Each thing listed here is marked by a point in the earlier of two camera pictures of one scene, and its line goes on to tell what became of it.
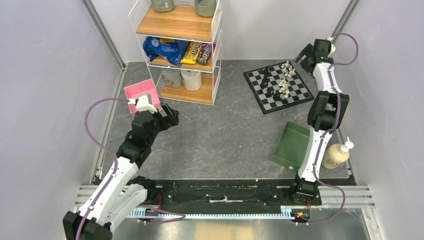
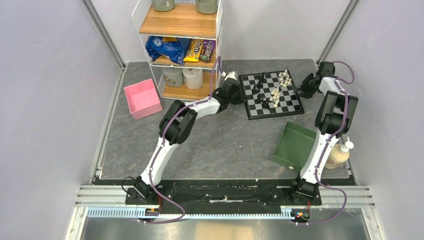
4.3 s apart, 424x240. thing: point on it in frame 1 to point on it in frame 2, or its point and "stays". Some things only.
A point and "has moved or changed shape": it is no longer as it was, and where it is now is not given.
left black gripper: x=171 y=120 to x=242 y=97
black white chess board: x=278 y=86 has moved or changed shape
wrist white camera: x=142 y=104 to x=231 y=74
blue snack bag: x=173 y=52 stays
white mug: x=192 y=79 stays
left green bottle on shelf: x=162 y=5 stays
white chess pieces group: x=284 y=86 to x=276 y=96
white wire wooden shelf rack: x=182 y=40 stays
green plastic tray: x=292 y=149 stays
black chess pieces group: x=265 y=83 to x=256 y=89
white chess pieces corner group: x=289 y=69 to x=284 y=84
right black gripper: x=307 y=51 to x=305 y=93
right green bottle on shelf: x=205 y=8 stays
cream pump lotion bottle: x=336 y=154 stays
